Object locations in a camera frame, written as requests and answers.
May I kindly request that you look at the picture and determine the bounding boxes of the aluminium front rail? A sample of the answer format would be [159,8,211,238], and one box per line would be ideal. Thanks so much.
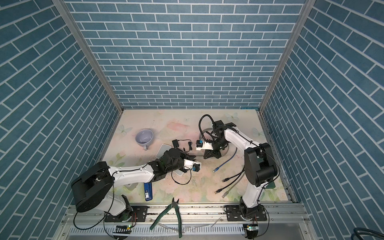
[53,202,317,240]

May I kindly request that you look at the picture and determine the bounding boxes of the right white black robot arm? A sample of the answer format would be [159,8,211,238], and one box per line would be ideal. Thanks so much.
[196,121,279,220]

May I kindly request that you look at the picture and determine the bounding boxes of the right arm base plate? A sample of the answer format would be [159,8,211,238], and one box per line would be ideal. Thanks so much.
[224,205,267,222]

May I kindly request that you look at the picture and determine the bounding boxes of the green handled pliers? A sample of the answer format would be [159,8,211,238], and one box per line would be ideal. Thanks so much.
[149,197,183,239]

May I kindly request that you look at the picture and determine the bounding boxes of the blue ethernet cable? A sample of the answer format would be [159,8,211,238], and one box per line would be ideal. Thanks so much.
[212,146,238,174]

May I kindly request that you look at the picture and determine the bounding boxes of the left controller board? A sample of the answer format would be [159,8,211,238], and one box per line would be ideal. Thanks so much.
[113,225,132,240]

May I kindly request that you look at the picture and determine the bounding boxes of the black ethernet cable lower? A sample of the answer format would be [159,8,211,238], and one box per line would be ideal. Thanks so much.
[214,172,245,195]

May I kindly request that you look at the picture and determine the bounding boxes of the black ethernet cable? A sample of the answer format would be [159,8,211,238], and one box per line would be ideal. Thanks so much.
[221,167,245,183]
[214,172,245,195]

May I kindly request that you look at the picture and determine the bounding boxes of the controller board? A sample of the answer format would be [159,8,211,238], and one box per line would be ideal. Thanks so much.
[113,225,132,240]
[243,224,259,240]

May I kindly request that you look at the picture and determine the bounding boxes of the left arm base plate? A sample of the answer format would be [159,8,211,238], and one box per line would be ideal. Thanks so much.
[105,206,148,224]

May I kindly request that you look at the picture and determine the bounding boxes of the grey white tape dispenser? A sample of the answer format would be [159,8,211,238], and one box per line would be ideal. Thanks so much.
[125,183,138,191]

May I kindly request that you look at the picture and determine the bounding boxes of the blue black handheld tool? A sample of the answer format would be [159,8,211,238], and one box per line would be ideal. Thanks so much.
[144,183,153,202]

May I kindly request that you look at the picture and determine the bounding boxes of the black power adapter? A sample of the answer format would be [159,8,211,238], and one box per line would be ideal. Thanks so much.
[172,140,180,148]

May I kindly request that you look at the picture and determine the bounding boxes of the lavender ceramic cup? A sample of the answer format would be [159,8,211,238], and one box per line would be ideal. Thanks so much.
[135,129,154,151]

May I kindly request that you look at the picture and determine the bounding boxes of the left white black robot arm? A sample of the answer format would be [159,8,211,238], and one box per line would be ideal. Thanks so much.
[71,148,201,222]

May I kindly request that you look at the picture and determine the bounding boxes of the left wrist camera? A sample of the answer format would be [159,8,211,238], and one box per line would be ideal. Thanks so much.
[184,159,202,172]

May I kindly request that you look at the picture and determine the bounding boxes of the black ethernet cable upper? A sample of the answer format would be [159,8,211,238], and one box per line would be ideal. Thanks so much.
[221,167,245,183]

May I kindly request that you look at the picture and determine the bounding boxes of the right controller board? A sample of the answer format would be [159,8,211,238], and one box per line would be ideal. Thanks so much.
[243,224,259,240]

